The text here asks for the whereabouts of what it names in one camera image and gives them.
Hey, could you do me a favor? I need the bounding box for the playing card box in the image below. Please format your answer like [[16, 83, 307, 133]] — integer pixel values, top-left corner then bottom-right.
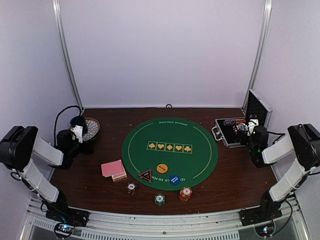
[[111, 173, 127, 182]]

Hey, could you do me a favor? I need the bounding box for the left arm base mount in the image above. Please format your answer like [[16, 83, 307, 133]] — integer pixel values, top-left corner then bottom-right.
[[45, 208, 90, 227]]

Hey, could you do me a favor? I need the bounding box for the black 100 chip stack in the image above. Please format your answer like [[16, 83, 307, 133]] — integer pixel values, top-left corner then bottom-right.
[[126, 182, 137, 195]]

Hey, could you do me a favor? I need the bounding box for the front aluminium rail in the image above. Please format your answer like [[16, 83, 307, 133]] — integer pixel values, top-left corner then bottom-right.
[[19, 194, 311, 240]]

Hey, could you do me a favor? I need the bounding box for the green 20 chip stack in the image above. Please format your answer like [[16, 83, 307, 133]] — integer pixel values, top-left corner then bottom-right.
[[154, 194, 166, 206]]

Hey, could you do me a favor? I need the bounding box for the blue small blind button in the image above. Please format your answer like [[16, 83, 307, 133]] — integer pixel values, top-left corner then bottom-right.
[[169, 175, 181, 186]]

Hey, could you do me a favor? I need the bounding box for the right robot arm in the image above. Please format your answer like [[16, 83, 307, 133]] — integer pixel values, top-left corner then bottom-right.
[[239, 112, 320, 225]]

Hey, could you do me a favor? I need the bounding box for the patterned round plate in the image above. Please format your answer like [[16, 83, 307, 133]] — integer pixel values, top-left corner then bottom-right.
[[82, 117, 100, 141]]

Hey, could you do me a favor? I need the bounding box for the black triangular all-in button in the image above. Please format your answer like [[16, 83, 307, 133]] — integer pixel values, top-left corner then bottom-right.
[[138, 169, 152, 183]]

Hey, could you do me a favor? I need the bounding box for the aluminium poker chip case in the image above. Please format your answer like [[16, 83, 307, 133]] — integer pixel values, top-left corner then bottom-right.
[[211, 89, 273, 149]]

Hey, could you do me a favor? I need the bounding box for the orange big blind button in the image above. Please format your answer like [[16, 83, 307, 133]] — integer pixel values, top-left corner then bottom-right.
[[156, 163, 168, 174]]

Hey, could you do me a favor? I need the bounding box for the round green poker mat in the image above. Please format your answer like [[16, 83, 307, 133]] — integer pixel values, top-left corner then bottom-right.
[[121, 117, 219, 191]]

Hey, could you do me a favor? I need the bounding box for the red-backed card deck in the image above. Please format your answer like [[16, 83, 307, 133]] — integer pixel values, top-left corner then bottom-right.
[[101, 159, 125, 178]]

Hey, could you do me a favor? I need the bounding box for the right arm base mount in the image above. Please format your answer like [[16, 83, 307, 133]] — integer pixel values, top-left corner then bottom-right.
[[238, 207, 283, 226]]

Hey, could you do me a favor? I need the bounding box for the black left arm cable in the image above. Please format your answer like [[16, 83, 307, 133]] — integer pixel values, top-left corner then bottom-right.
[[54, 105, 81, 146]]

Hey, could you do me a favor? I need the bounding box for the orange 5 chip stack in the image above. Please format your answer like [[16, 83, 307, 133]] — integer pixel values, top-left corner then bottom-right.
[[179, 187, 192, 202]]

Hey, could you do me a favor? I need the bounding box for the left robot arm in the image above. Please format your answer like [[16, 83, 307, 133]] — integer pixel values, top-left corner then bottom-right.
[[0, 115, 93, 222]]

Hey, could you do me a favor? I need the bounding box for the right aluminium frame post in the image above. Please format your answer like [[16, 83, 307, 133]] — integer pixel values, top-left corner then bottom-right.
[[241, 0, 273, 113]]

